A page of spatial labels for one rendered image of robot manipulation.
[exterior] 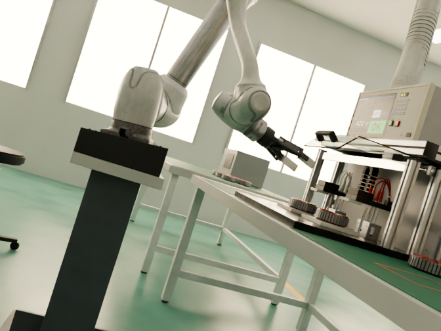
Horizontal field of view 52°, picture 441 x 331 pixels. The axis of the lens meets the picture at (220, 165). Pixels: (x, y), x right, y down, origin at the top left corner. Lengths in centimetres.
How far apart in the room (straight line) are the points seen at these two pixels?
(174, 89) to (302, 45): 503
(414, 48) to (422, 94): 160
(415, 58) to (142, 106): 200
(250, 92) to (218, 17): 53
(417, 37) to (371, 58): 400
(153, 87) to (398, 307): 117
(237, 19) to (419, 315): 121
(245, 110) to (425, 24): 209
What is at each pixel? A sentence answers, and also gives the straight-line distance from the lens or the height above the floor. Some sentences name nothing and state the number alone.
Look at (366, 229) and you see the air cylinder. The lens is 164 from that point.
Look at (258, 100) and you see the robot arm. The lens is 144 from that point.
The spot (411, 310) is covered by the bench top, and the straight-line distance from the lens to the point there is 82.
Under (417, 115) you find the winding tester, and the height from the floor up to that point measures 121.
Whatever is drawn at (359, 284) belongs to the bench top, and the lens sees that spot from 94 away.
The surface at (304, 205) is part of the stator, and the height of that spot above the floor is 80.
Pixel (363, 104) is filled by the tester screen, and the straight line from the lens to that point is 194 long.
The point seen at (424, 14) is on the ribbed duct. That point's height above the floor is 218.
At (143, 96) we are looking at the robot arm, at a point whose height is 100.
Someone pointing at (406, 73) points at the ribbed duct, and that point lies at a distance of 310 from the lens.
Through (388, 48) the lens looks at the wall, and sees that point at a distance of 744.
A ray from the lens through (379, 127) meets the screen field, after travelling 179.
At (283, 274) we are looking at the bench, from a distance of 340.
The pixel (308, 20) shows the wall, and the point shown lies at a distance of 688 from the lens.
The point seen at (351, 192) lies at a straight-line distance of 164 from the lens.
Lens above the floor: 86
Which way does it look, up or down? level
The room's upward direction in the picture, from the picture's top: 18 degrees clockwise
